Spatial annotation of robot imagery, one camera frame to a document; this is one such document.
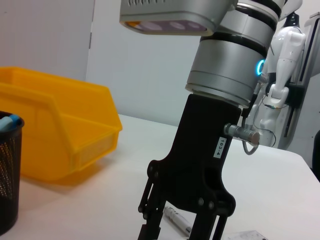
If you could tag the grey white pen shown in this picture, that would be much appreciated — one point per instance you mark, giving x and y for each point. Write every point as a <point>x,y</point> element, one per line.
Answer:
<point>177,220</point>

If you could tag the blue scissors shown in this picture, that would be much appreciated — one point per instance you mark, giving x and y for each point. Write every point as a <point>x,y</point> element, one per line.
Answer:
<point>8,122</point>

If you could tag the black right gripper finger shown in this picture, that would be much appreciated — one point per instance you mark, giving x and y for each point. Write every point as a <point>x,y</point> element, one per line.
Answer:
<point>151,215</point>

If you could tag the clear plastic ruler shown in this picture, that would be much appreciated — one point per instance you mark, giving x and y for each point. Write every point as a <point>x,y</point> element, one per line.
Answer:
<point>247,235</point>

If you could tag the black mesh pen cup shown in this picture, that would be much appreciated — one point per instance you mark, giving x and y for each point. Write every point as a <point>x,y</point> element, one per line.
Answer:
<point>10,175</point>

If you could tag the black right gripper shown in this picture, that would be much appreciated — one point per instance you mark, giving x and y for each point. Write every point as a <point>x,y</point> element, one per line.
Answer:
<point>200,150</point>

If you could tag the white humanoid robot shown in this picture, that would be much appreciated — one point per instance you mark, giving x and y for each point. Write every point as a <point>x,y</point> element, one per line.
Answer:
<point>287,62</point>

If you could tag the yellow plastic bin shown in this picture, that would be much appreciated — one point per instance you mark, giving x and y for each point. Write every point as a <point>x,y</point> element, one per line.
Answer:
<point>62,125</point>

